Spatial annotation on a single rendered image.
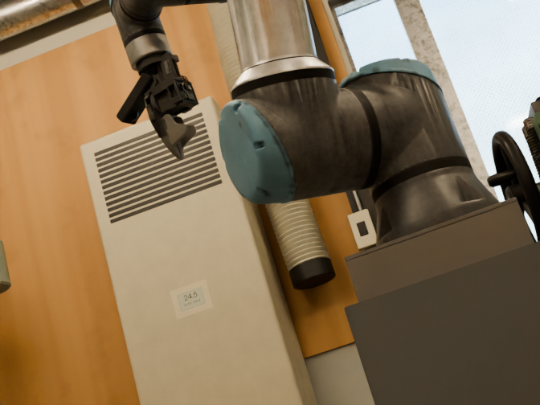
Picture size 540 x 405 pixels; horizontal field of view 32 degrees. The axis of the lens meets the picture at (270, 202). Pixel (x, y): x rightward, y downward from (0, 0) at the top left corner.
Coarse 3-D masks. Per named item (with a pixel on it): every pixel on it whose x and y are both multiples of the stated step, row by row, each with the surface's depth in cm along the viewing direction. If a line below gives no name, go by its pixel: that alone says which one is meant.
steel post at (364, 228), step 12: (312, 24) 352; (324, 48) 350; (324, 60) 346; (348, 192) 330; (360, 192) 329; (360, 204) 326; (372, 204) 327; (348, 216) 325; (360, 216) 324; (372, 216) 326; (360, 228) 322; (372, 228) 322; (360, 240) 321; (372, 240) 320
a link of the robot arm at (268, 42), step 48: (240, 0) 129; (288, 0) 129; (240, 48) 131; (288, 48) 128; (240, 96) 128; (288, 96) 125; (336, 96) 129; (240, 144) 127; (288, 144) 123; (336, 144) 126; (240, 192) 132; (288, 192) 127; (336, 192) 132
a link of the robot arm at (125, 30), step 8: (112, 0) 193; (112, 8) 194; (120, 8) 190; (120, 16) 191; (120, 24) 193; (128, 24) 191; (136, 24) 190; (144, 24) 191; (152, 24) 191; (160, 24) 193; (120, 32) 194; (128, 32) 191; (136, 32) 190; (144, 32) 190; (152, 32) 191; (160, 32) 192; (128, 40) 191
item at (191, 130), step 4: (176, 120) 192; (180, 120) 192; (188, 128) 191; (192, 128) 190; (188, 132) 191; (192, 132) 190; (196, 132) 190; (184, 136) 191; (188, 136) 190; (192, 136) 190; (180, 140) 191; (184, 140) 191; (188, 140) 190; (176, 144) 191; (180, 144) 191; (184, 144) 191; (180, 148) 190; (180, 152) 190
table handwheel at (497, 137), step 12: (504, 132) 189; (492, 144) 198; (504, 144) 185; (516, 144) 184; (504, 156) 192; (516, 156) 182; (504, 168) 203; (516, 168) 181; (528, 168) 180; (516, 180) 192; (528, 180) 179; (504, 192) 205; (516, 192) 190; (528, 192) 179; (528, 204) 180
